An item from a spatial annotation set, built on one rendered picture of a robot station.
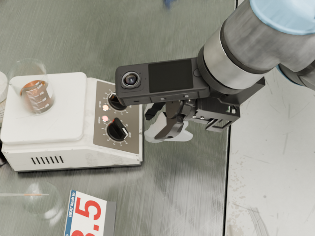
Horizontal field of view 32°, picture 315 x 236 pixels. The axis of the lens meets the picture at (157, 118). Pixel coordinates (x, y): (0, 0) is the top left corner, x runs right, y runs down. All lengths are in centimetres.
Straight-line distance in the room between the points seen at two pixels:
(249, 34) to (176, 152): 33
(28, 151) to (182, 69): 28
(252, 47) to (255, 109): 33
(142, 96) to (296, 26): 21
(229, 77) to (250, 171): 26
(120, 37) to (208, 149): 28
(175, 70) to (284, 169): 26
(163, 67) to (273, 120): 27
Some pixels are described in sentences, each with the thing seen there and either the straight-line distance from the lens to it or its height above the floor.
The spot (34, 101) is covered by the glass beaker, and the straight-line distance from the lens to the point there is 80.
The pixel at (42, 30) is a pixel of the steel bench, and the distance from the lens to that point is 106.
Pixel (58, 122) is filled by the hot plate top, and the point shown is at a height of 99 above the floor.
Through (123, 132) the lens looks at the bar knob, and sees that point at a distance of 81.
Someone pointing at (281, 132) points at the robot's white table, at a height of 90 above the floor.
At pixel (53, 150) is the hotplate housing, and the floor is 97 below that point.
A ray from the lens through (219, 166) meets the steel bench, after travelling 84.
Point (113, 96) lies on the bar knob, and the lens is 85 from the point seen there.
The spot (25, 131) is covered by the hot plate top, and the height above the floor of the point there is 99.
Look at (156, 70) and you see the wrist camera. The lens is 68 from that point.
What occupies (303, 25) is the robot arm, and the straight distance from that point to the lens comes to 54.
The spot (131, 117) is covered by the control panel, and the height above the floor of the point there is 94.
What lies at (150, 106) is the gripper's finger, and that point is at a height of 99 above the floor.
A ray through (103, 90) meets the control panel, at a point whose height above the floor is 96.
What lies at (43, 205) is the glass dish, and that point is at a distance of 85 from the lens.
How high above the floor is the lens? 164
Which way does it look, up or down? 56 degrees down
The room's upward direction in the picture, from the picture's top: 9 degrees counter-clockwise
